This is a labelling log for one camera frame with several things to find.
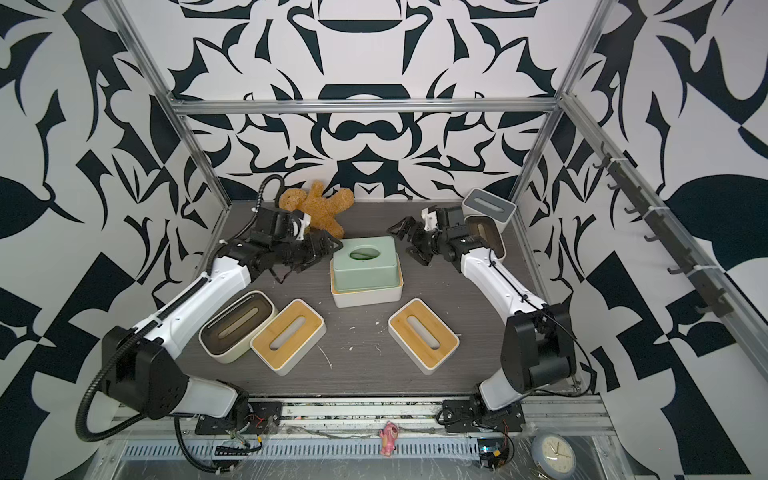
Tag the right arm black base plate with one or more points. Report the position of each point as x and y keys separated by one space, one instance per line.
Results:
x=471 y=416

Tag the grey wall hook rail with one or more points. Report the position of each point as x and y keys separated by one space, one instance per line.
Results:
x=689 y=258

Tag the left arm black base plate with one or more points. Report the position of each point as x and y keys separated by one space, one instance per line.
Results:
x=257 y=418

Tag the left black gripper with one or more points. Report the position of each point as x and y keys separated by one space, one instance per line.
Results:
x=312 y=255

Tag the brown teddy bear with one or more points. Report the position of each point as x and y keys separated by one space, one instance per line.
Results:
x=322 y=210

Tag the green tissue box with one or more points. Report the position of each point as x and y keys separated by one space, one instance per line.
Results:
x=366 y=264

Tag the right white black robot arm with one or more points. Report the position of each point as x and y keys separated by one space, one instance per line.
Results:
x=539 y=347

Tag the white bamboo tissue box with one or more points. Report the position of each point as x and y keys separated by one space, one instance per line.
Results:
x=366 y=297
x=288 y=337
x=423 y=335

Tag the cream dark-lid tissue box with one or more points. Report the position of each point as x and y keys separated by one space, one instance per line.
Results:
x=227 y=336
x=486 y=228

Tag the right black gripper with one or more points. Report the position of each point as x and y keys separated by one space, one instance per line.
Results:
x=418 y=251

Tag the cream dark-lid tissue box right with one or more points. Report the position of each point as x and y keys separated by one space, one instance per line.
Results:
x=486 y=228

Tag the cream dark-lid tissue box left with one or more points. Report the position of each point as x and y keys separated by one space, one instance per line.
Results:
x=227 y=336

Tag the grey lid white tissue box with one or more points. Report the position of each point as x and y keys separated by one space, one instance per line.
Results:
x=483 y=203

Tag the small green circuit board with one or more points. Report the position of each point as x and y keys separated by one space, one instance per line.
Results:
x=493 y=454

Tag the pink toy figure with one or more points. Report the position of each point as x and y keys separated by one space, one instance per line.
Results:
x=388 y=436

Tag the aluminium frame rail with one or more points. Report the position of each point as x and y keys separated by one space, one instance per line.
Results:
x=205 y=107

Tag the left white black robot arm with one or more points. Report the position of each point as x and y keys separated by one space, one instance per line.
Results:
x=139 y=367

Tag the grey slotted cable duct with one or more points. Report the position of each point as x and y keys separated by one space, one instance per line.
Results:
x=426 y=448

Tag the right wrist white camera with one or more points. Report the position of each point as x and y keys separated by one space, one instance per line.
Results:
x=430 y=218

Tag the round white clock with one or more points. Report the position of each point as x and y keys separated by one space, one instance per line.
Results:
x=553 y=456

